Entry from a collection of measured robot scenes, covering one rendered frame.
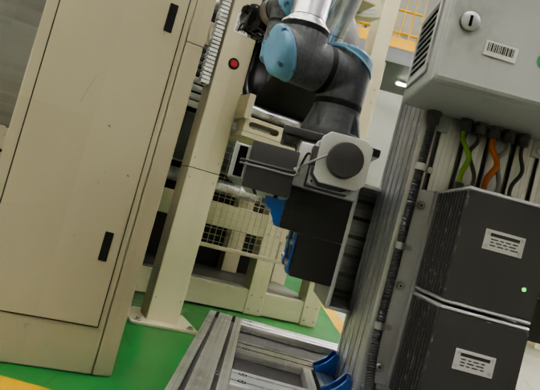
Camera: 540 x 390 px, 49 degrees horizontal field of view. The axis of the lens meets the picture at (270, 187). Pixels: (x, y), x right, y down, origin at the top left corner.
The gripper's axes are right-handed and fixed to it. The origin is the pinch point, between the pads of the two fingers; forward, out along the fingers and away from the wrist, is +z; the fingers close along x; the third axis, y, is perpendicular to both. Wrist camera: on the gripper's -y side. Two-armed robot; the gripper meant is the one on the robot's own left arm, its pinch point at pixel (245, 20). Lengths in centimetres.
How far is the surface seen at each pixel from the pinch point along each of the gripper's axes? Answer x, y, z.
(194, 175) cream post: 22, 45, 53
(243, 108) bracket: 26, 14, 44
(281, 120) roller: 43, 11, 44
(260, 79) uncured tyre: 43, -12, 86
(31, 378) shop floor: -20, 110, -22
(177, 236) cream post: 25, 69, 53
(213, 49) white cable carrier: 9, -4, 54
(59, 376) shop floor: -13, 109, -19
